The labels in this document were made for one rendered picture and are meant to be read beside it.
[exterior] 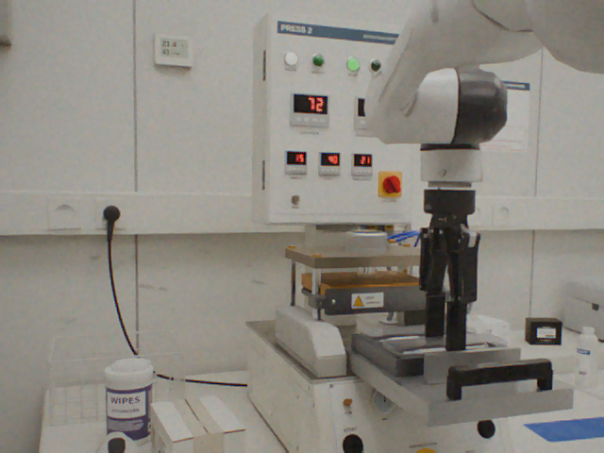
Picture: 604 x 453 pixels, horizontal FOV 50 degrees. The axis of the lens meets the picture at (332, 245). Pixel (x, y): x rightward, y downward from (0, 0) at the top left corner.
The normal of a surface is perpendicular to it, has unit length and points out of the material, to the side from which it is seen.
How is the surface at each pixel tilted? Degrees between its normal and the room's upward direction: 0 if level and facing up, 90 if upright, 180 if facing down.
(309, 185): 90
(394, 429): 65
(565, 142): 90
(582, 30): 139
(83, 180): 90
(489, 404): 90
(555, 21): 118
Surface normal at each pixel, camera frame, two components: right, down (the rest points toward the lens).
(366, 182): 0.35, 0.09
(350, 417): 0.33, -0.34
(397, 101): -0.14, 0.95
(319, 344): 0.24, -0.69
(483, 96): -0.01, -0.11
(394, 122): 0.11, 0.76
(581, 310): -0.96, 0.01
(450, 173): -0.18, 0.11
